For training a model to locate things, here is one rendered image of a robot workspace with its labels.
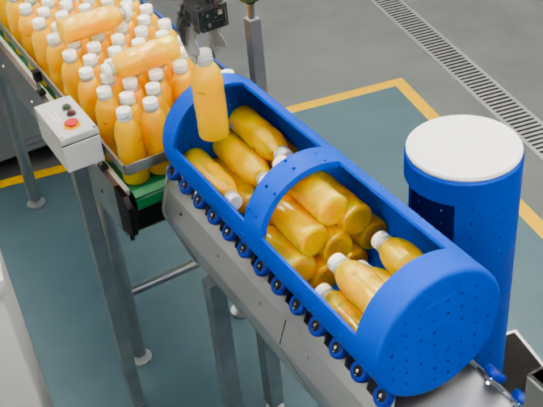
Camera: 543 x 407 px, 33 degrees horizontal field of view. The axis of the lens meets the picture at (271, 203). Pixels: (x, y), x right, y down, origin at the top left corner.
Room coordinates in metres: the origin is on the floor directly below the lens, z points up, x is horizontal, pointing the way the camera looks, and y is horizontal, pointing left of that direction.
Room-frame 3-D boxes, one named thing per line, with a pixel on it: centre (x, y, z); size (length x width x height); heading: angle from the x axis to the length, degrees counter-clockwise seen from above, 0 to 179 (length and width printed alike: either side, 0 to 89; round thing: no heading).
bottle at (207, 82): (1.81, 0.11, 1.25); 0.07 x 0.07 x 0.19
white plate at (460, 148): (1.83, -0.47, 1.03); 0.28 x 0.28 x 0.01
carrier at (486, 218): (1.83, -0.47, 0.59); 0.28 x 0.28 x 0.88
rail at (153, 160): (2.06, 0.18, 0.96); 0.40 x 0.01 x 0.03; 117
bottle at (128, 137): (2.03, 0.35, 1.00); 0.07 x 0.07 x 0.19
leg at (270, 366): (1.97, 0.05, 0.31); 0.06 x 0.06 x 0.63; 27
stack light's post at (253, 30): (2.50, 0.00, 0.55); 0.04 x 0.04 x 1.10; 27
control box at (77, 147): (2.04, 0.50, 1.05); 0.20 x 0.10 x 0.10; 27
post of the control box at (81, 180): (2.04, 0.50, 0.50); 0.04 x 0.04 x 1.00; 27
